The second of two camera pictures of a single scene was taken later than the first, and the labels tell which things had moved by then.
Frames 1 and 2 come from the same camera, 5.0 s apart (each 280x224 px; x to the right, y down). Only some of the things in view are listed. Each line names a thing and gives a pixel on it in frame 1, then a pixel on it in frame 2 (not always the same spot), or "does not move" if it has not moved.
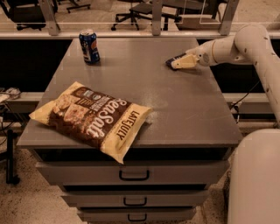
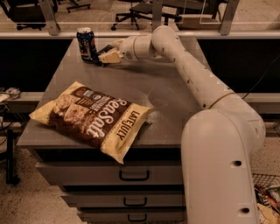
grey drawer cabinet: x=182 y=153 does not move
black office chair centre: x=143 y=10 does not move
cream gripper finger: x=185 y=61 → x=113 y=56
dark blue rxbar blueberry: x=170 y=60 → x=106 y=49
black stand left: x=10 y=178 does not move
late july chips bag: x=84 y=113 does not move
